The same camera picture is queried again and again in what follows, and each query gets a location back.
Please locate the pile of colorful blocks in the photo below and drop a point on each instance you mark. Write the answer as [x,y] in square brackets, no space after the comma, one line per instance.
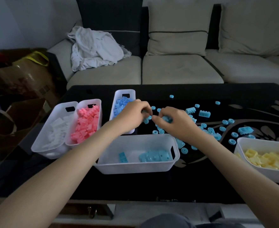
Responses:
[210,130]

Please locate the yellow bag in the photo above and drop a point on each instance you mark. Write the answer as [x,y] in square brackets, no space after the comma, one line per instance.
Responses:
[32,59]

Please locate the person's leg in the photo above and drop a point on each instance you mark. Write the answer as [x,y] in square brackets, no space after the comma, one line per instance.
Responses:
[165,222]
[220,225]

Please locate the person's right hand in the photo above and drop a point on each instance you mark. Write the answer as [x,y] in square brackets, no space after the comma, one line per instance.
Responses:
[180,125]

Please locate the grey sofa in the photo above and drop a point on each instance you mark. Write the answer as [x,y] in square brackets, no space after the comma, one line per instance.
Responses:
[182,68]

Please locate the dark back cushion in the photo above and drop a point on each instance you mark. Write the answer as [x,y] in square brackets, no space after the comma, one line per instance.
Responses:
[108,11]

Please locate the crumpled white cloth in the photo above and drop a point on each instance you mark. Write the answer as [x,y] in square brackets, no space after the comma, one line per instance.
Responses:
[94,47]

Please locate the person's left hand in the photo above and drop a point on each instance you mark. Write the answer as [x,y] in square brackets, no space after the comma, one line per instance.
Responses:
[131,116]

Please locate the person's left leg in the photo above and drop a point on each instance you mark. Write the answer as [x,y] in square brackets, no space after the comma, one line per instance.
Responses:
[165,222]

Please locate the pile of white blocks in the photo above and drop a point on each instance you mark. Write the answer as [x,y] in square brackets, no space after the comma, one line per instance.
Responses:
[57,131]

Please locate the black glass coffee table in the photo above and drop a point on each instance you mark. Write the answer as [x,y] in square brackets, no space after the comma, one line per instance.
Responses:
[177,187]

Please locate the glossy brown shopping bag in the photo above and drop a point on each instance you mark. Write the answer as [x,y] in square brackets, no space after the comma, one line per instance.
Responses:
[30,78]

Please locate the person's right forearm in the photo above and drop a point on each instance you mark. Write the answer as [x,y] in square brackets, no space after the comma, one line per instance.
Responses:
[244,182]

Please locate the beige back cushion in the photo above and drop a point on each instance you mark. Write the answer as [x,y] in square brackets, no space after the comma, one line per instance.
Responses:
[177,42]
[253,28]

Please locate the person's left forearm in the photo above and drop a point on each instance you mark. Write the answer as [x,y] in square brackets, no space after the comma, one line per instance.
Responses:
[49,178]

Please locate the person's right leg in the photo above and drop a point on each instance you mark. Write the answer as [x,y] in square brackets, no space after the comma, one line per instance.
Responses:
[220,225]

